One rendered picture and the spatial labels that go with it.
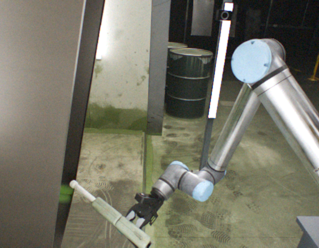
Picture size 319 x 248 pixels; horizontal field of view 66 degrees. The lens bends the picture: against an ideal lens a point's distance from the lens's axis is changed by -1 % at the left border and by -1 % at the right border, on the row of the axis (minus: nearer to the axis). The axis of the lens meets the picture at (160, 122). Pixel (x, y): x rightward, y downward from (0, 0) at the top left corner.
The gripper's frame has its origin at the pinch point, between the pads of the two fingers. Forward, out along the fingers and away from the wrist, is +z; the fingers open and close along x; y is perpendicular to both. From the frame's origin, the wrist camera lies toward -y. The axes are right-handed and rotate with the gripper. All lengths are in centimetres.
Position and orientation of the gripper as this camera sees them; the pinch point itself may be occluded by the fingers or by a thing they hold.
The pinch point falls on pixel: (125, 232)
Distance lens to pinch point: 105.9
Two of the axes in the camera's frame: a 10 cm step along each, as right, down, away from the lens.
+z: -6.1, 6.4, -4.8
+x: -7.6, -3.1, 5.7
